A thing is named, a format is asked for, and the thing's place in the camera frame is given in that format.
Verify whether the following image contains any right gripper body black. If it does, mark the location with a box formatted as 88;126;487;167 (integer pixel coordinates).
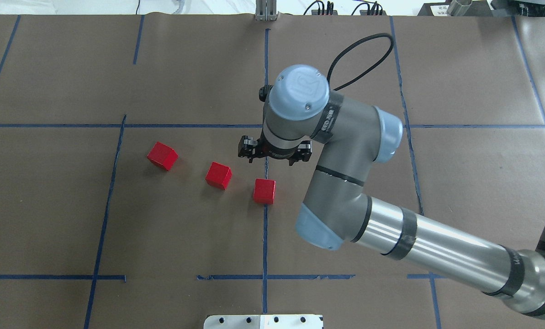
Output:
238;135;312;166

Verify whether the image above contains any red block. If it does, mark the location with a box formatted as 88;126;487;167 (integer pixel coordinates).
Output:
147;142;179;171
205;162;233;190
252;178;276;205

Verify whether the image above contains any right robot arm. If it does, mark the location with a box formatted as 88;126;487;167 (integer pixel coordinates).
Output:
238;65;545;320

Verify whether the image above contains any brown paper table cover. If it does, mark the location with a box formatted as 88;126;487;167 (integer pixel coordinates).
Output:
0;13;545;329

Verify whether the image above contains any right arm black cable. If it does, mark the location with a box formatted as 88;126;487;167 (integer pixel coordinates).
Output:
326;33;394;92

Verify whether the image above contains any aluminium frame post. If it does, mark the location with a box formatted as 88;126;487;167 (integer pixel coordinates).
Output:
255;0;278;21

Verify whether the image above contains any white camera mast pedestal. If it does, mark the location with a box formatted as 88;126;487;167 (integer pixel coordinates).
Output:
203;314;324;329

